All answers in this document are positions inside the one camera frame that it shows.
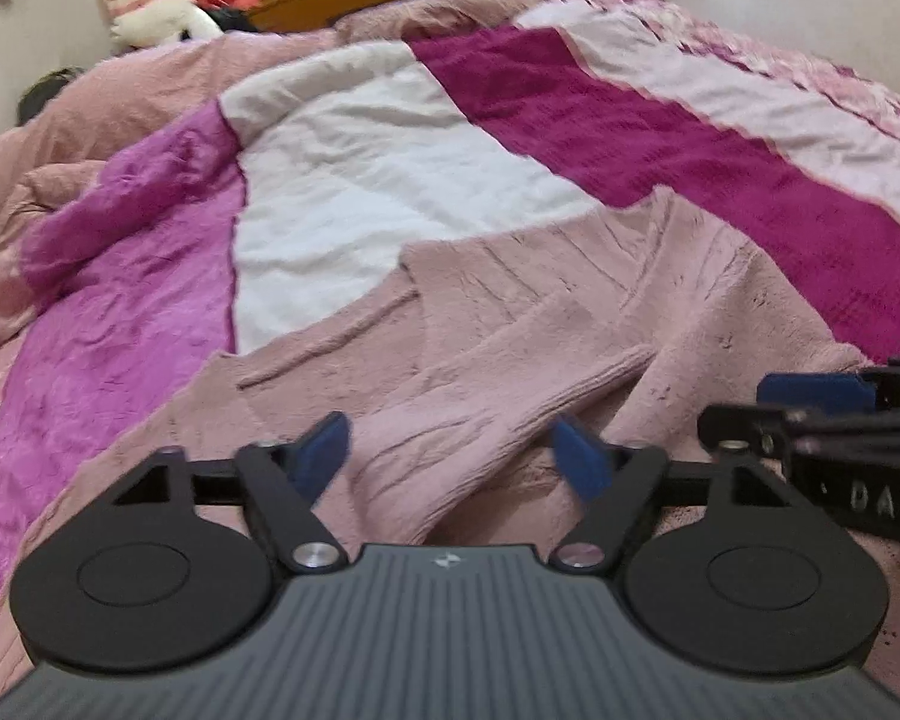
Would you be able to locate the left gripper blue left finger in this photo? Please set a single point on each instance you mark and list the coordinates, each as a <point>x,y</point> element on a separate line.
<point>282,483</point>

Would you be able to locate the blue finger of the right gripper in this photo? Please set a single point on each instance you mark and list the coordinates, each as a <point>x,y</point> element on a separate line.
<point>832,394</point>

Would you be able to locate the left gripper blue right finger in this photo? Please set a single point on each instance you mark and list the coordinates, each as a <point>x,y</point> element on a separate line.
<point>616,486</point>

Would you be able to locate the pink cable-knit cardigan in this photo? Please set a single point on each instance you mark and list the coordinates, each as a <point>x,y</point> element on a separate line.
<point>450,370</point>

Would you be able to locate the magenta pink white patchwork blanket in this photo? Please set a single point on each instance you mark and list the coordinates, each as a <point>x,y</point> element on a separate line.
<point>292,194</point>

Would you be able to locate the dusty pink duvet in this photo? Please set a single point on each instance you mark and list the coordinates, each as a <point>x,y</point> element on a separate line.
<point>52,159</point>

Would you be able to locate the person's dark hair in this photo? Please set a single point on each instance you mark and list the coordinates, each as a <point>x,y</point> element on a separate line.
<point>32,102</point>

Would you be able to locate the white plush toy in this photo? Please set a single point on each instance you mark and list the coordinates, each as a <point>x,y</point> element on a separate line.
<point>160,23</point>

